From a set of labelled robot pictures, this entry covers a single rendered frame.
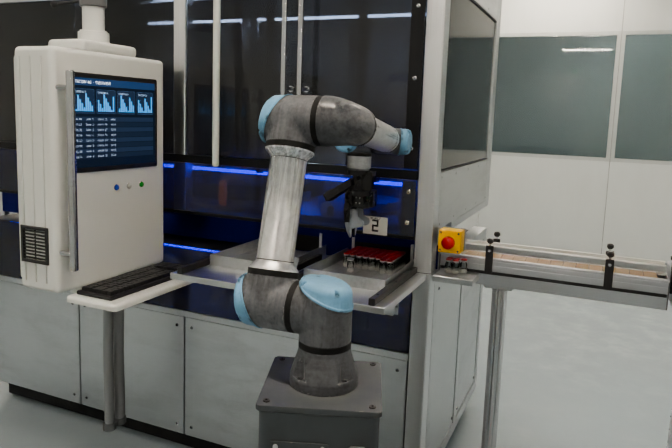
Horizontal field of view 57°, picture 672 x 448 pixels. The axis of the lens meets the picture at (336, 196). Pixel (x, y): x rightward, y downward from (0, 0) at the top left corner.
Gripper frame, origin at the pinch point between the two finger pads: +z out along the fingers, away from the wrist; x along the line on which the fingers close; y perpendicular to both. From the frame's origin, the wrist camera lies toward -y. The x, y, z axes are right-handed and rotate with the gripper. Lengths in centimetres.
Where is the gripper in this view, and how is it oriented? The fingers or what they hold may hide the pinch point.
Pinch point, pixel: (350, 232)
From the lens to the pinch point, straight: 194.8
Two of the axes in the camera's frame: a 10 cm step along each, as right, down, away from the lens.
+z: -0.4, 9.9, 1.3
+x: 4.0, -1.0, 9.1
